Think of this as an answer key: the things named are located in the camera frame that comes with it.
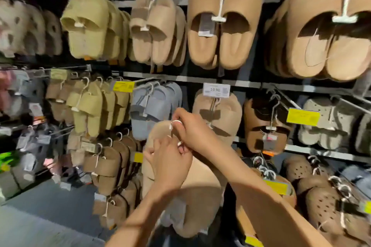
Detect person's right forearm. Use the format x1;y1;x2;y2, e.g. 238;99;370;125
208;145;334;247

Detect row of green white boxes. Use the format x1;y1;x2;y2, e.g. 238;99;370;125
0;151;21;173

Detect white electronic price label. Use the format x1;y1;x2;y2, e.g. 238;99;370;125
203;83;231;99

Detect wall display of slippers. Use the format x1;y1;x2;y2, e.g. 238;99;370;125
0;0;371;247

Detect person's left hand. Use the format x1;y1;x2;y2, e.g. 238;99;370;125
143;136;193;196

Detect person's left forearm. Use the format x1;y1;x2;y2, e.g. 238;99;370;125
106;183;186;247

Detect beige electronic price label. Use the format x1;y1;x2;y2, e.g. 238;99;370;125
50;69;68;81

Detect rows of slippers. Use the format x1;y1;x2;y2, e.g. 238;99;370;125
0;0;371;247

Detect person's right hand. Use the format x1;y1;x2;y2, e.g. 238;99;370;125
169;108;221;157

